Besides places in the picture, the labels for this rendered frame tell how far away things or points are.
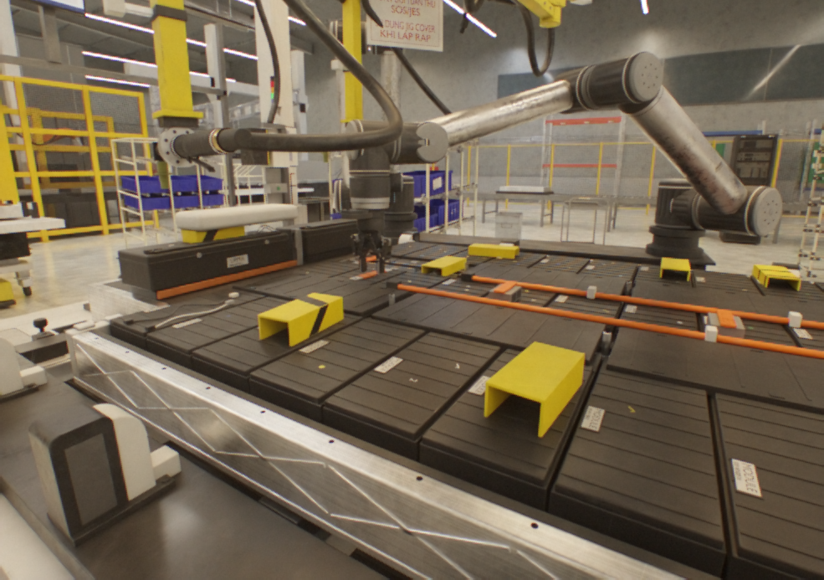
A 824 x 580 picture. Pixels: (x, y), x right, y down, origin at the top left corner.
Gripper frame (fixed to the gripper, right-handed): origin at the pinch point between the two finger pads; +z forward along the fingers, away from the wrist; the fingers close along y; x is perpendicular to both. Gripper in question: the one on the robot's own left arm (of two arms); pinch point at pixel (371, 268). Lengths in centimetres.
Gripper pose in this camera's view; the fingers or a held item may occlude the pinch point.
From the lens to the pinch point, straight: 118.9
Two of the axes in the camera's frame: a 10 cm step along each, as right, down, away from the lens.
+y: -8.0, -1.4, 5.9
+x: -6.0, 1.8, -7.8
